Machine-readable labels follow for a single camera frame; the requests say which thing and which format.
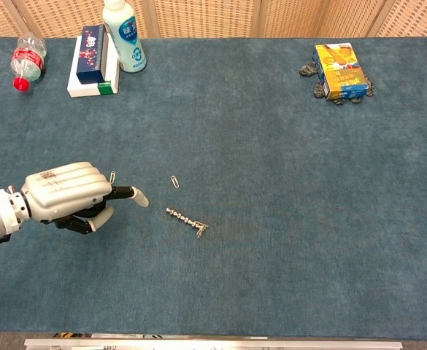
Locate silver magnetic bead rod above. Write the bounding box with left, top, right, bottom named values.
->
left=166, top=206, right=201, bottom=229

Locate aluminium profile rail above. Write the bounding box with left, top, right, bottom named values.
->
left=23, top=338, right=404, bottom=350

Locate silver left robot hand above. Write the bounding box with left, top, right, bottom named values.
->
left=20, top=161, right=150, bottom=236

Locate yellow snack box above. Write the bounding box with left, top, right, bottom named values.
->
left=312, top=42, right=371, bottom=102

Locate white flat box green corner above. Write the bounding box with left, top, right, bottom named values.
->
left=66, top=34, right=121, bottom=99

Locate teal felt table cover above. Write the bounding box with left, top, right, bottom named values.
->
left=0, top=35, right=427, bottom=341

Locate dark blue printed carton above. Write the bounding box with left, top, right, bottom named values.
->
left=75, top=24, right=109, bottom=86

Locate woven rattan folding screen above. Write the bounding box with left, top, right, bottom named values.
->
left=0, top=0, right=427, bottom=39

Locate grey knitted glove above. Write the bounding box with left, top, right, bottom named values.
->
left=299, top=61, right=376, bottom=107

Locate white light-blue drink bottle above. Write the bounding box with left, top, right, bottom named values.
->
left=101, top=0, right=148, bottom=74

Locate clear plastic bottle red cap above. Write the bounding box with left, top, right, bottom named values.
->
left=9, top=33, right=48, bottom=93

